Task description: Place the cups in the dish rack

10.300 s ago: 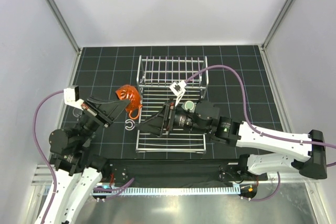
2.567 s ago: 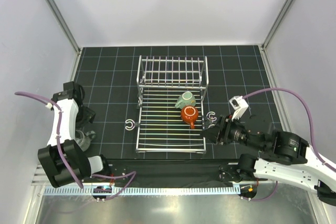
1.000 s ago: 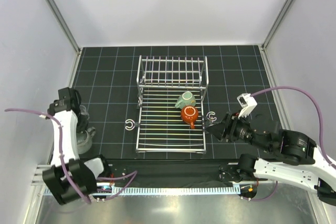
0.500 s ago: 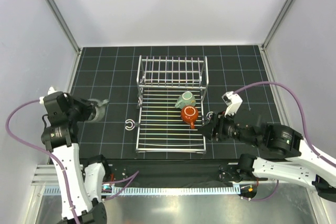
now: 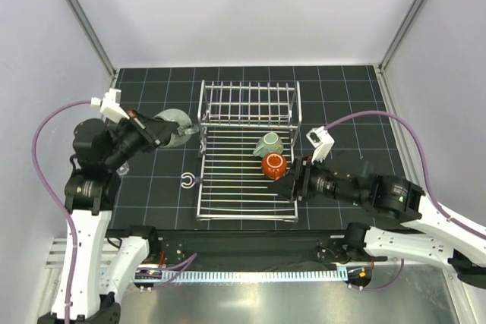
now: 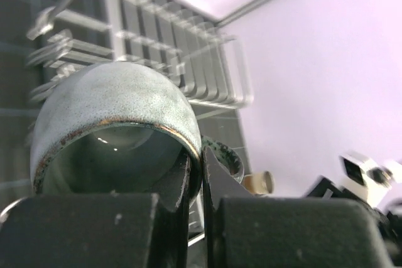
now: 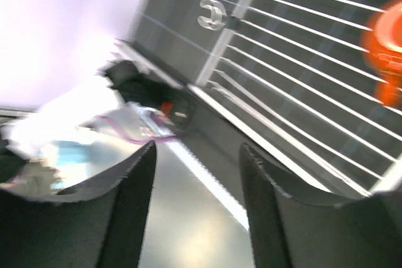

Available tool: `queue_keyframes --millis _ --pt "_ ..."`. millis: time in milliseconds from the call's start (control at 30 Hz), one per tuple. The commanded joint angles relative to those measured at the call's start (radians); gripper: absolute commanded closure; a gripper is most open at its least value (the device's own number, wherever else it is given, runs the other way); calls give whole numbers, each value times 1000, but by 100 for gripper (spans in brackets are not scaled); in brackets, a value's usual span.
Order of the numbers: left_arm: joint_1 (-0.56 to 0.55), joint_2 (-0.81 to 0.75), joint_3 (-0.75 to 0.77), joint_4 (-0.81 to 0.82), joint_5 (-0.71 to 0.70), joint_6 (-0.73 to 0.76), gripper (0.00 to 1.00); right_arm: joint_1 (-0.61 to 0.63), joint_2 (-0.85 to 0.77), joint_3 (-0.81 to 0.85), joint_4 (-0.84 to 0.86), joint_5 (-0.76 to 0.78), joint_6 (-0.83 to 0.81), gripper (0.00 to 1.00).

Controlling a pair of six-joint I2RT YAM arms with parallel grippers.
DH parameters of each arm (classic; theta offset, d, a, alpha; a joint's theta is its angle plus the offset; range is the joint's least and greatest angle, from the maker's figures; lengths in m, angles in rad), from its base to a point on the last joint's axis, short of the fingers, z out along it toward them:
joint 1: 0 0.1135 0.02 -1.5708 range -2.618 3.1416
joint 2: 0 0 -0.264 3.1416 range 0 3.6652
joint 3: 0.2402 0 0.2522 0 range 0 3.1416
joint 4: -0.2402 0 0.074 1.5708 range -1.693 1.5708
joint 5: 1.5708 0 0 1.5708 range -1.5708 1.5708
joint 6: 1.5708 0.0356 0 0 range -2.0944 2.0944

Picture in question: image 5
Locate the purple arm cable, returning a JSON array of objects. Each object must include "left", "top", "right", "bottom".
[
  {"left": 323, "top": 110, "right": 486, "bottom": 241},
  {"left": 31, "top": 99, "right": 103, "bottom": 324}
]

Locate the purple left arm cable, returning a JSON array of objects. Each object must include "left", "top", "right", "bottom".
[{"left": 31, "top": 99, "right": 103, "bottom": 324}]

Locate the black grid table mat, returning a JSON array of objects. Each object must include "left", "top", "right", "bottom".
[{"left": 110, "top": 65, "right": 404, "bottom": 230}]

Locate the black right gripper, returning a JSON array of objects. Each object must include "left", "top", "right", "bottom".
[{"left": 267, "top": 153, "right": 364, "bottom": 207}]

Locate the orange brown ceramic mug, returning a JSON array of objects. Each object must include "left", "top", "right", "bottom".
[{"left": 261, "top": 153, "right": 288, "bottom": 181}]

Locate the mint green ceramic mug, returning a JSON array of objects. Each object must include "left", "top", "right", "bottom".
[{"left": 253, "top": 132, "right": 284, "bottom": 157}]

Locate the clear glass mug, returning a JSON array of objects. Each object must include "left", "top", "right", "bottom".
[{"left": 153, "top": 109, "right": 199, "bottom": 149}]

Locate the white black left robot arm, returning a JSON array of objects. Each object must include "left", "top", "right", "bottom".
[{"left": 37, "top": 109, "right": 181, "bottom": 323}]

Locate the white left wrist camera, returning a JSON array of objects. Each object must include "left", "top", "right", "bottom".
[{"left": 90, "top": 88, "right": 129, "bottom": 123}]

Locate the small clear shot glass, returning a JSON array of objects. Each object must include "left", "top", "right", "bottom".
[{"left": 116, "top": 162, "right": 130, "bottom": 177}]

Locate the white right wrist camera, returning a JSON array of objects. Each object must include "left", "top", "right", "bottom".
[{"left": 306, "top": 126, "right": 335, "bottom": 162}]

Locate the perforated aluminium cable rail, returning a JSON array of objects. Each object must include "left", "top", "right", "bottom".
[{"left": 98, "top": 267, "right": 349, "bottom": 284}]

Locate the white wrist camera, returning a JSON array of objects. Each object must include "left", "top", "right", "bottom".
[
  {"left": 306, "top": 126, "right": 335, "bottom": 162},
  {"left": 90, "top": 88, "right": 129, "bottom": 123}
]

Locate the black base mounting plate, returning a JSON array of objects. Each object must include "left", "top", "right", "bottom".
[{"left": 145, "top": 230, "right": 371, "bottom": 272}]

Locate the chrome wire dish rack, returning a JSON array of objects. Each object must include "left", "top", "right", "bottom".
[{"left": 181, "top": 81, "right": 301, "bottom": 222}]

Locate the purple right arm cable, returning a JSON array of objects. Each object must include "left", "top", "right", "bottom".
[{"left": 323, "top": 110, "right": 486, "bottom": 241}]

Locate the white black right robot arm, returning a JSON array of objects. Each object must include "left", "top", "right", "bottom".
[{"left": 269, "top": 158, "right": 485, "bottom": 288}]

